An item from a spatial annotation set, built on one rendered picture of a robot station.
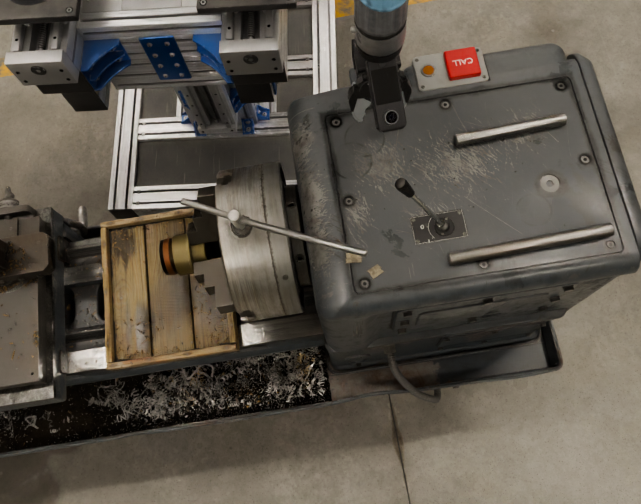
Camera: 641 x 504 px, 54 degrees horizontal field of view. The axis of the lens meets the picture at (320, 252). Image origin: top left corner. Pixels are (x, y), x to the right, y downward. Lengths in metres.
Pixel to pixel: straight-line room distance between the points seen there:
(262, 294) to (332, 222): 0.20
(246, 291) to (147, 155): 1.37
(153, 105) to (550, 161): 1.72
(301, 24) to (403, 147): 1.54
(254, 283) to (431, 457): 1.30
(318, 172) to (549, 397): 1.48
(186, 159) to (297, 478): 1.22
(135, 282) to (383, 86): 0.82
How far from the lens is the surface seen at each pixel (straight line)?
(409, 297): 1.07
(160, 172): 2.42
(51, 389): 1.53
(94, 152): 2.80
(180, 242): 1.29
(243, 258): 1.14
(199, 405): 1.76
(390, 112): 0.99
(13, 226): 1.62
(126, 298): 1.55
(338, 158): 1.16
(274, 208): 1.15
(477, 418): 2.33
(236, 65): 1.51
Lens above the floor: 2.29
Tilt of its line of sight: 72 degrees down
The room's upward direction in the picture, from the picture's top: 12 degrees counter-clockwise
